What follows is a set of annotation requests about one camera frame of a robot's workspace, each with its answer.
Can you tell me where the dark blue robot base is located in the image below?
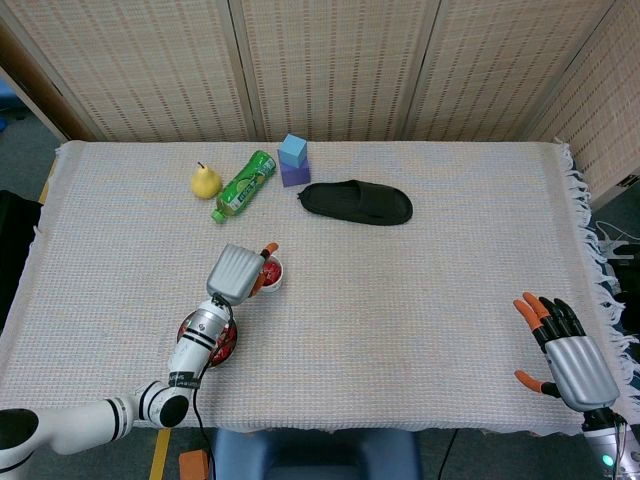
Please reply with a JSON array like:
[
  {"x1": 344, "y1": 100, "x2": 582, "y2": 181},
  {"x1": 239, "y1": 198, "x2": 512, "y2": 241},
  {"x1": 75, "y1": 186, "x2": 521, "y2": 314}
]
[{"x1": 208, "y1": 428, "x2": 424, "y2": 480}]

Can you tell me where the black slipper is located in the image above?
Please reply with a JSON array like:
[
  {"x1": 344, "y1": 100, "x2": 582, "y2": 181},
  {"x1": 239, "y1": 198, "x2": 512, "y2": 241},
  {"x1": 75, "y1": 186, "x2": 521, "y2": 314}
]
[{"x1": 295, "y1": 179, "x2": 415, "y2": 227}]

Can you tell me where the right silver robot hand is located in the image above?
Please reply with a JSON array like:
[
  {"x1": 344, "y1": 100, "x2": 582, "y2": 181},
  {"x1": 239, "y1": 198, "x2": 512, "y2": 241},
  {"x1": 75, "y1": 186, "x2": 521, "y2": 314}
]
[{"x1": 513, "y1": 292, "x2": 621, "y2": 414}]

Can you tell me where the green drink bottle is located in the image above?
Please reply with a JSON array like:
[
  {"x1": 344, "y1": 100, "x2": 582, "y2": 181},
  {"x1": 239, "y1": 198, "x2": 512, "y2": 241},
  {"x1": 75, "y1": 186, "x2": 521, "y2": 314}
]
[{"x1": 209, "y1": 149, "x2": 278, "y2": 224}]

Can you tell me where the black fabric object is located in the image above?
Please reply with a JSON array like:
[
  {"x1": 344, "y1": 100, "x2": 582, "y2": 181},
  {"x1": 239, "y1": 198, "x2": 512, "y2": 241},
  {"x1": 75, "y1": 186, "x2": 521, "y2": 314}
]
[{"x1": 0, "y1": 187, "x2": 42, "y2": 336}]

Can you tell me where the orange foam block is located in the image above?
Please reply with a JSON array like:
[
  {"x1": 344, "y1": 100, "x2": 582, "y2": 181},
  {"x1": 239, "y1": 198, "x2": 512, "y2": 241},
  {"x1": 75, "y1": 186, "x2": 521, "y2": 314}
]
[{"x1": 178, "y1": 448, "x2": 210, "y2": 480}]

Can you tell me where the light blue foam cube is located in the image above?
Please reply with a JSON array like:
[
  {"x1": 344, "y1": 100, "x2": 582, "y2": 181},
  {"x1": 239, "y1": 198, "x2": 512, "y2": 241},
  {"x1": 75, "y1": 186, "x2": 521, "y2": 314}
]
[{"x1": 277, "y1": 133, "x2": 309, "y2": 169}]

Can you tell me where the white paper cup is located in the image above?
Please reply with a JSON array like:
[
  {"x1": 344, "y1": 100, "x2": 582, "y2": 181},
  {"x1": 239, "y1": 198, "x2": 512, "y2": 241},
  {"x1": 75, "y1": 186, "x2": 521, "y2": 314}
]
[{"x1": 259, "y1": 254, "x2": 285, "y2": 295}]

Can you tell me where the yellow pear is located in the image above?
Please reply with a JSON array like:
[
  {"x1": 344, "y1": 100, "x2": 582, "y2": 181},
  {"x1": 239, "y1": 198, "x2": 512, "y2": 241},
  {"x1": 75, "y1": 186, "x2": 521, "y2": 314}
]
[{"x1": 190, "y1": 161, "x2": 224, "y2": 200}]

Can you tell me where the brown wooden board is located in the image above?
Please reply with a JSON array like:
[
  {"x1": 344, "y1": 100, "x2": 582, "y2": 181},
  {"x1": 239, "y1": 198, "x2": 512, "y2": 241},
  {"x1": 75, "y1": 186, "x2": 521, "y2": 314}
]
[{"x1": 0, "y1": 22, "x2": 96, "y2": 144}]

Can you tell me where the bamboo folding screen panel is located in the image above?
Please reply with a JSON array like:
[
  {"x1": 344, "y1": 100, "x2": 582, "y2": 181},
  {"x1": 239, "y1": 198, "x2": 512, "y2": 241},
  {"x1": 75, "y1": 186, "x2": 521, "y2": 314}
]
[
  {"x1": 404, "y1": 0, "x2": 619, "y2": 142},
  {"x1": 522, "y1": 0, "x2": 640, "y2": 201},
  {"x1": 0, "y1": 0, "x2": 251, "y2": 144},
  {"x1": 229, "y1": 0, "x2": 444, "y2": 142}
]

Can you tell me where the purple foam cube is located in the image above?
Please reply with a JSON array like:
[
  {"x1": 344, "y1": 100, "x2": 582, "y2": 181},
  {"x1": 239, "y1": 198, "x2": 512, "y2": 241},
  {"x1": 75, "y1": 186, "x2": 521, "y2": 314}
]
[{"x1": 278, "y1": 158, "x2": 312, "y2": 189}]

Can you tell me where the black equipment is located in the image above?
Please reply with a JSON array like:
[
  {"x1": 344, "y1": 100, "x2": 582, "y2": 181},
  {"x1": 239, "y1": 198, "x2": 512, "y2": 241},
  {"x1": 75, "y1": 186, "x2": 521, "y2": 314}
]
[{"x1": 607, "y1": 242, "x2": 640, "y2": 309}]

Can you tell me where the blue object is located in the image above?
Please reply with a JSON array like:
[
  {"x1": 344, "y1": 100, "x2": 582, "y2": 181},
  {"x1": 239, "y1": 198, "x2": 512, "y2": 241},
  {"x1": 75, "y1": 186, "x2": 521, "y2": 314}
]
[{"x1": 0, "y1": 82, "x2": 24, "y2": 136}]

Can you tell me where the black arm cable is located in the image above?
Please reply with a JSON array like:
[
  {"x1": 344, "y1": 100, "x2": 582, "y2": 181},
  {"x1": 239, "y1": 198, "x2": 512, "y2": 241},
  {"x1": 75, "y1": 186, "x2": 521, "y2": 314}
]
[{"x1": 192, "y1": 297, "x2": 236, "y2": 480}]

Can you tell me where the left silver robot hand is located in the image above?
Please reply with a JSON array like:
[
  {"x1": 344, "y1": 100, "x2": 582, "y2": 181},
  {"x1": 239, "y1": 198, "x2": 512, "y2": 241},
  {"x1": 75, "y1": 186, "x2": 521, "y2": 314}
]
[{"x1": 205, "y1": 242, "x2": 280, "y2": 305}]

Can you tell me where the white power strip with cables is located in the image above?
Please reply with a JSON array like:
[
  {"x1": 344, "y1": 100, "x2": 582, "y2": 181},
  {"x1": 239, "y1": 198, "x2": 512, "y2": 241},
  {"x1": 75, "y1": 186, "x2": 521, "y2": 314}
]
[{"x1": 594, "y1": 219, "x2": 640, "y2": 261}]

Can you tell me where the white woven tablecloth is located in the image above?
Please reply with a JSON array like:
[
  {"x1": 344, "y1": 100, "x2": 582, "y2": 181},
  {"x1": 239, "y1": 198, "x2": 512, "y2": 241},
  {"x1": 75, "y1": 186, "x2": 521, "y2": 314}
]
[{"x1": 0, "y1": 139, "x2": 640, "y2": 436}]

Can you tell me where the silver metal plate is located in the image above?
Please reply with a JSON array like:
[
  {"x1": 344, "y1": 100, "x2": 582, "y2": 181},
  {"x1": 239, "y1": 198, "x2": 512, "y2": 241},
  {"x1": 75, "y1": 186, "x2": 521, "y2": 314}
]
[{"x1": 177, "y1": 308, "x2": 238, "y2": 371}]

